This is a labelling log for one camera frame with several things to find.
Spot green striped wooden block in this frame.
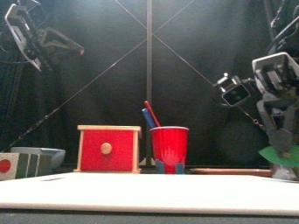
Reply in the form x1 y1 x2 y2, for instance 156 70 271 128
0 151 52 182

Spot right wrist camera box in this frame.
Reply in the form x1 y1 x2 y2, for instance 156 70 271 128
212 72 258 108

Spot red plastic cup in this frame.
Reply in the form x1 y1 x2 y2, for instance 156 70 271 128
148 125 191 175

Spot tan box with red label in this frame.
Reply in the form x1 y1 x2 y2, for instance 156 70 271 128
73 124 143 174

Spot white cutting board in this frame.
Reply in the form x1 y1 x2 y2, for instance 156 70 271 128
0 171 299 217

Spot thin diagonal brace cord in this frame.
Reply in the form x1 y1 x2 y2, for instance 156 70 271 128
114 0 267 128
0 0 196 153

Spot blue and red pens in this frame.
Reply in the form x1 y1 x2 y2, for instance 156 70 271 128
143 100 163 128

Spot blue stick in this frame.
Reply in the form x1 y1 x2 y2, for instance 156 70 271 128
142 108 158 130

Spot grey-blue bowl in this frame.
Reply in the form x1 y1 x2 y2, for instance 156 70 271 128
9 146 67 171

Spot vertical metal frame pole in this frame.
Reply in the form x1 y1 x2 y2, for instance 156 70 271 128
139 0 156 168

